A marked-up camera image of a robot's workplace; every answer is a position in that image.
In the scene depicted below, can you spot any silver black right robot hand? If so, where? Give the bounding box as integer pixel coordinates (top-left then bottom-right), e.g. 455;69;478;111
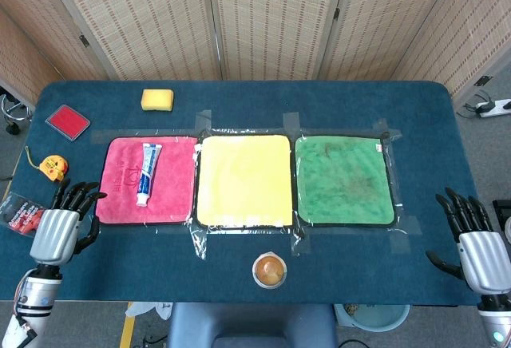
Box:
425;187;511;295

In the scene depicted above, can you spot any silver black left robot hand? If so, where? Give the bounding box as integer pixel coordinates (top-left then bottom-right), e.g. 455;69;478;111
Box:
30;181;108;266

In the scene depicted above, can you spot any blue white toothpaste tube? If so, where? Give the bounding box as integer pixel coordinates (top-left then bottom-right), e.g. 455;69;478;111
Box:
136;142;164;208

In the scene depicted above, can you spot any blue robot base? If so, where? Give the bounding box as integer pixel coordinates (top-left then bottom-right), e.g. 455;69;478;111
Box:
166;303;339;348

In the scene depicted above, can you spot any pink cloth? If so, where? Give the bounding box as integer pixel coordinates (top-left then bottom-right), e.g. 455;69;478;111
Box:
94;136;200;226

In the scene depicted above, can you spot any green cloth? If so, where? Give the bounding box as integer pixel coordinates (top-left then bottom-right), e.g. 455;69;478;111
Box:
294;135;397;227

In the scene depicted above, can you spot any yellow cloth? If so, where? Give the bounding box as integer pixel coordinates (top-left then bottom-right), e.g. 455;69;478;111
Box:
195;134;295;228

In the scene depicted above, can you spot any red snack package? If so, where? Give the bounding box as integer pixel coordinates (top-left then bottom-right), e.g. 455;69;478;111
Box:
0;191;46;239

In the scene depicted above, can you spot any yellow tape measure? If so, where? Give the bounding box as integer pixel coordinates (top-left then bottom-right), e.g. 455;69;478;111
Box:
25;146;69;184

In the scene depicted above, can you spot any red square stamp pad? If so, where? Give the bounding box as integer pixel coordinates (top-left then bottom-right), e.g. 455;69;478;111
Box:
45;104;92;142

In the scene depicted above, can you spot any light blue bucket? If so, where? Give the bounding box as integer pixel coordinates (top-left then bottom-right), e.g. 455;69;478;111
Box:
334;303;411;334

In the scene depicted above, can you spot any chrome stool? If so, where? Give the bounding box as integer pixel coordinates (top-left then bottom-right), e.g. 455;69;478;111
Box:
0;93;34;136

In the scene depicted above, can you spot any white power strip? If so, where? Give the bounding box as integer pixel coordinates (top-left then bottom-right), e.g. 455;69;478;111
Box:
474;98;511;119

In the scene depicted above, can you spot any yellow sponge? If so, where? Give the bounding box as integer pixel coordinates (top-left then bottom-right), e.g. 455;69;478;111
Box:
141;89;175;112

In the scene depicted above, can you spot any orange jelly cup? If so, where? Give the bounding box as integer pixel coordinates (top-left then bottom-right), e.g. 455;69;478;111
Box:
252;251;288;290

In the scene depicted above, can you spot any bamboo folding screen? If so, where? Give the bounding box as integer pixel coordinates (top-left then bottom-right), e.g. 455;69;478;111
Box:
0;0;511;104

